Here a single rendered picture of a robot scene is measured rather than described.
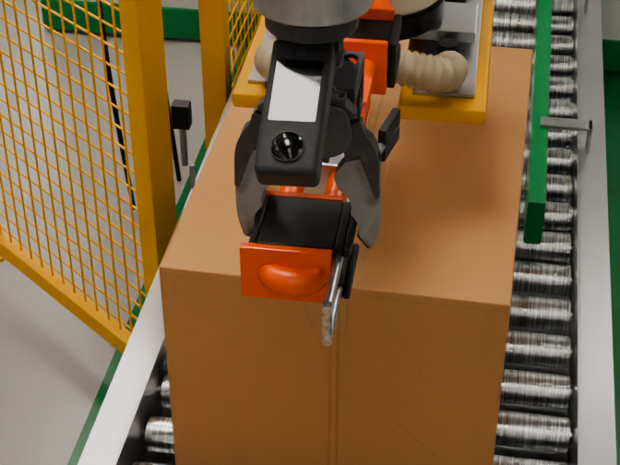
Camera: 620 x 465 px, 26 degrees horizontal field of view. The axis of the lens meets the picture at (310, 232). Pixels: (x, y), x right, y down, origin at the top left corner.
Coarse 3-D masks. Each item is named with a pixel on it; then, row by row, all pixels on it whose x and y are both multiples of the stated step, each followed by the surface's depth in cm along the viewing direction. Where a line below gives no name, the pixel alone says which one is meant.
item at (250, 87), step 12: (264, 24) 167; (264, 36) 163; (252, 48) 162; (252, 60) 159; (252, 72) 156; (240, 84) 154; (252, 84) 154; (264, 84) 154; (240, 96) 153; (252, 96) 153
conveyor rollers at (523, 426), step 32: (512, 0) 298; (512, 32) 285; (544, 224) 233; (544, 256) 226; (512, 288) 219; (544, 288) 218; (512, 320) 212; (544, 320) 211; (512, 352) 204; (544, 352) 203; (512, 384) 197; (544, 384) 196; (512, 416) 190; (544, 416) 191; (160, 448) 189; (544, 448) 190
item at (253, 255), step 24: (288, 192) 112; (264, 216) 109; (288, 216) 109; (312, 216) 109; (336, 216) 109; (264, 240) 107; (288, 240) 107; (312, 240) 107; (240, 264) 107; (264, 264) 106; (288, 264) 106; (312, 264) 106; (264, 288) 108
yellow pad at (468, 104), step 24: (456, 0) 167; (480, 0) 171; (480, 24) 166; (408, 48) 163; (432, 48) 161; (456, 48) 156; (480, 48) 162; (480, 72) 157; (408, 96) 152; (432, 96) 152; (456, 96) 152; (480, 96) 152; (432, 120) 151; (456, 120) 151; (480, 120) 150
